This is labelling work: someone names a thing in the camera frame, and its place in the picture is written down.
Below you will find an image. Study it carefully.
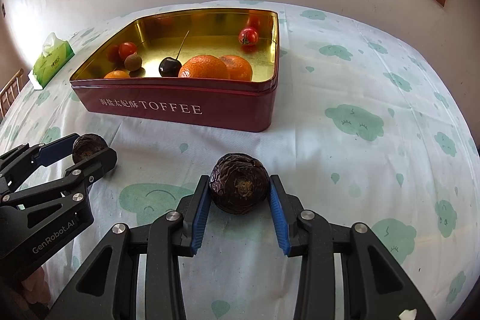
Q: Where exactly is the wooden chair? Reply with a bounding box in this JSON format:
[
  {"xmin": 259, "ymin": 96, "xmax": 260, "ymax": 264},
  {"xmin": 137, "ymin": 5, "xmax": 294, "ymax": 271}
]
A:
[{"xmin": 0, "ymin": 68, "xmax": 25, "ymax": 120}]

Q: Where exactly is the person's left hand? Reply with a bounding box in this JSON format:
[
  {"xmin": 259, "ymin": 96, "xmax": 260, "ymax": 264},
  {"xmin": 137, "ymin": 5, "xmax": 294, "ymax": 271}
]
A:
[{"xmin": 22, "ymin": 264, "xmax": 52, "ymax": 306}]

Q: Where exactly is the dark wrinkled round fruit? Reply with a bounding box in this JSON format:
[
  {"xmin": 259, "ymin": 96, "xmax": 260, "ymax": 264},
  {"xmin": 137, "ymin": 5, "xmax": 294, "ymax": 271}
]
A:
[
  {"xmin": 71, "ymin": 133, "xmax": 109, "ymax": 164},
  {"xmin": 208, "ymin": 153, "xmax": 271, "ymax": 216}
]

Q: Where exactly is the green tissue pack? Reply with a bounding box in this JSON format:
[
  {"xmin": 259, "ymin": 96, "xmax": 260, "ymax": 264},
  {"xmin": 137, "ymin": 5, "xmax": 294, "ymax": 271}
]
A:
[{"xmin": 29, "ymin": 32, "xmax": 75, "ymax": 91}]

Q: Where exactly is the brown longan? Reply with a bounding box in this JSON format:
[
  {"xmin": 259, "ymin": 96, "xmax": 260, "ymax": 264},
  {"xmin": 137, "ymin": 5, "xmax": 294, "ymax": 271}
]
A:
[{"xmin": 124, "ymin": 54, "xmax": 143, "ymax": 72}]

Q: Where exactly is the white cloud-print tablecloth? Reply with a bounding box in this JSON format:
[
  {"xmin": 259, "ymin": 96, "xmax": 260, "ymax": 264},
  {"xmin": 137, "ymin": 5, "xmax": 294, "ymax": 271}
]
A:
[{"xmin": 0, "ymin": 0, "xmax": 480, "ymax": 320}]

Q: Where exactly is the large red tomato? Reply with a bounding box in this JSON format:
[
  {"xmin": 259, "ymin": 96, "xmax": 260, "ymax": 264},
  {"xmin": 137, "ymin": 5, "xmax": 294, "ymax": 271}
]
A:
[{"xmin": 118, "ymin": 41, "xmax": 138, "ymax": 61}]

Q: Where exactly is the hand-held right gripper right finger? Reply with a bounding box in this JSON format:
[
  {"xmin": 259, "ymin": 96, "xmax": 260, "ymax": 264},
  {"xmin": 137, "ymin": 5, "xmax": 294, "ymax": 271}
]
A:
[{"xmin": 269, "ymin": 175, "xmax": 437, "ymax": 320}]

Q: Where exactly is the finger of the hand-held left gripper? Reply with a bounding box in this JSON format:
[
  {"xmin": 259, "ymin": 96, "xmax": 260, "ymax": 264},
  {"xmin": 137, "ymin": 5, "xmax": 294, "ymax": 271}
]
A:
[
  {"xmin": 0, "ymin": 133, "xmax": 81, "ymax": 189},
  {"xmin": 0, "ymin": 148, "xmax": 118, "ymax": 210}
]

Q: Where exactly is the dark cherry with stem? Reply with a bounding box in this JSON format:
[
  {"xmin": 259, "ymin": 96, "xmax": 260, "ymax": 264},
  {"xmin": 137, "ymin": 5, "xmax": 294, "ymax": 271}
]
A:
[{"xmin": 158, "ymin": 30, "xmax": 191, "ymax": 78}]

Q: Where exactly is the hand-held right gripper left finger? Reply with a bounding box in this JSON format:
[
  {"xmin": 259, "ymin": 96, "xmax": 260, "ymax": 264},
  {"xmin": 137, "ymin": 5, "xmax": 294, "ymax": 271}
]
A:
[{"xmin": 47, "ymin": 175, "xmax": 212, "ymax": 320}]

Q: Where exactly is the red tin box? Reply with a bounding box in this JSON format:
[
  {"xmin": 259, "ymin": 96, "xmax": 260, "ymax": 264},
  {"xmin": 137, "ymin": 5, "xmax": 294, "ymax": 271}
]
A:
[{"xmin": 70, "ymin": 8, "xmax": 280, "ymax": 133}]

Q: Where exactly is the dark-spotted orange mandarin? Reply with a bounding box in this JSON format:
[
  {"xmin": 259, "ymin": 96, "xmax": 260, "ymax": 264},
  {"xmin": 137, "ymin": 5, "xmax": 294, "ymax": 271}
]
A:
[{"xmin": 219, "ymin": 55, "xmax": 254, "ymax": 82}]

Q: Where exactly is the small red tomato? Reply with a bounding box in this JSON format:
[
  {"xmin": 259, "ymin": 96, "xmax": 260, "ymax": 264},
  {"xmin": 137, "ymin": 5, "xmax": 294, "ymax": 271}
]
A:
[{"xmin": 238, "ymin": 27, "xmax": 259, "ymax": 46}]

